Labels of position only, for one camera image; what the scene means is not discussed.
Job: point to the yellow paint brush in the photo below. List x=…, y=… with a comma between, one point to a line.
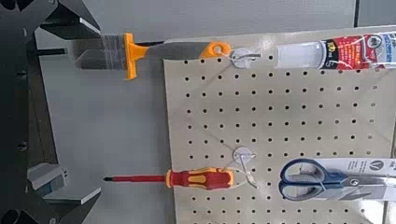
x=134, y=53

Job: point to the white sealant tube red label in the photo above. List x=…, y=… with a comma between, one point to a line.
x=348, y=51

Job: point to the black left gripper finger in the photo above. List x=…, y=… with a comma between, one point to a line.
x=84, y=29
x=79, y=202

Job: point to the blue scissors on card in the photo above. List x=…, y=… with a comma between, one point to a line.
x=351, y=182

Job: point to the beige pegboard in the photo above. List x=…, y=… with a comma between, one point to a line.
x=280, y=124

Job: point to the white pegboard hook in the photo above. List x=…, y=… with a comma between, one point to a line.
x=240, y=59
x=243, y=154

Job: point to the red yellow screwdriver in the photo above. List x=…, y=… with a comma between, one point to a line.
x=202, y=179

